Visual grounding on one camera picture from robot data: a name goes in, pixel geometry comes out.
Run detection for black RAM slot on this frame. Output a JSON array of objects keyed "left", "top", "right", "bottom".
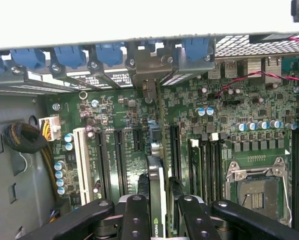
[
  {"left": 291, "top": 129, "right": 299, "bottom": 228},
  {"left": 219, "top": 133, "right": 228, "bottom": 203},
  {"left": 209, "top": 132, "right": 220, "bottom": 203},
  {"left": 200, "top": 139, "right": 210, "bottom": 203}
]

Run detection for black RAM stick with label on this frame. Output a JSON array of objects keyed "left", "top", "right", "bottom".
[{"left": 188, "top": 138, "right": 203, "bottom": 202}]

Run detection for long black expansion slot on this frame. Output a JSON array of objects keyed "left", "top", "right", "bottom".
[
  {"left": 113, "top": 129, "right": 130, "bottom": 196},
  {"left": 94, "top": 128, "right": 112, "bottom": 200},
  {"left": 169, "top": 124, "right": 182, "bottom": 180}
]

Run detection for CPU socket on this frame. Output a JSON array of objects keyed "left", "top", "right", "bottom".
[{"left": 225, "top": 157, "right": 294, "bottom": 227}]

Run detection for white expansion slot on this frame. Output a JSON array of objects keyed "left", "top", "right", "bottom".
[{"left": 73, "top": 127, "right": 95, "bottom": 205}]

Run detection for short black expansion slot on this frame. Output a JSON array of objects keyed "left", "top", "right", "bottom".
[{"left": 133, "top": 128, "right": 144, "bottom": 153}]

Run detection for metal locking lever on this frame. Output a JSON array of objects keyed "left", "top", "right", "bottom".
[{"left": 280, "top": 159, "right": 295, "bottom": 226}]

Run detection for green motherboard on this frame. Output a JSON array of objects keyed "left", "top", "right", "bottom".
[{"left": 43, "top": 57, "right": 299, "bottom": 231}]

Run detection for white power connector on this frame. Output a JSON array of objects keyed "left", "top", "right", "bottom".
[{"left": 38, "top": 114, "right": 62, "bottom": 143}]

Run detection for open grey PC case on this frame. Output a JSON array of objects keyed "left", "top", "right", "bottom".
[{"left": 0, "top": 0, "right": 299, "bottom": 240}]

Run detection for metal USB port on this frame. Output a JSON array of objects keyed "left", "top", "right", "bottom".
[
  {"left": 224, "top": 60, "right": 238, "bottom": 79},
  {"left": 208, "top": 61, "right": 222, "bottom": 80}
]

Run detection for metal slot cover plate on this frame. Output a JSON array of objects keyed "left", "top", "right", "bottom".
[
  {"left": 86, "top": 59, "right": 123, "bottom": 90},
  {"left": 160, "top": 47, "right": 216, "bottom": 86},
  {"left": 49, "top": 62, "right": 101, "bottom": 91},
  {"left": 0, "top": 65, "right": 73, "bottom": 95}
]

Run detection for teal rear port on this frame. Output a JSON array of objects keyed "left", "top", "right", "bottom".
[{"left": 281, "top": 57, "right": 299, "bottom": 75}]

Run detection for black case fan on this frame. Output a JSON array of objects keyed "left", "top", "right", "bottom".
[{"left": 249, "top": 33, "right": 294, "bottom": 45}]

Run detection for red and yellow wires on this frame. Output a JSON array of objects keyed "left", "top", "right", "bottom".
[{"left": 48, "top": 209, "right": 61, "bottom": 226}]

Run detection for black braided wire bundle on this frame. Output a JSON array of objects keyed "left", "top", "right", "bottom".
[{"left": 3, "top": 121, "right": 60, "bottom": 201}]

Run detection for red black twisted wire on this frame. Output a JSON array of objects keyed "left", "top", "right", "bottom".
[{"left": 214, "top": 71, "right": 299, "bottom": 99}]

